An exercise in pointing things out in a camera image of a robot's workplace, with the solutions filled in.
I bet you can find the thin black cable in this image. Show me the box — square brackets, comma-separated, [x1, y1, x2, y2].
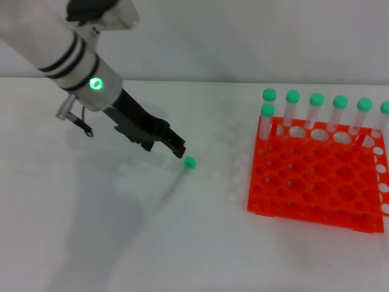
[69, 105, 94, 138]

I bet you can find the graduated green cap test tube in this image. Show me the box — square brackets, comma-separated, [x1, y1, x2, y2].
[156, 156, 198, 212]

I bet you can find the orange test tube rack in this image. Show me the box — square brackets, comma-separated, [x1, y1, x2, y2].
[246, 114, 389, 234]

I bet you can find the silver cable connector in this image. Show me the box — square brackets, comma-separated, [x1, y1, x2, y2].
[55, 93, 78, 120]

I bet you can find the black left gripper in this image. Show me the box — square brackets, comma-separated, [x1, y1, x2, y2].
[102, 88, 187, 159]

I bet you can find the silver black wrist camera box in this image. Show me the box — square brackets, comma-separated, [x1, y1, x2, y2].
[65, 0, 141, 31]

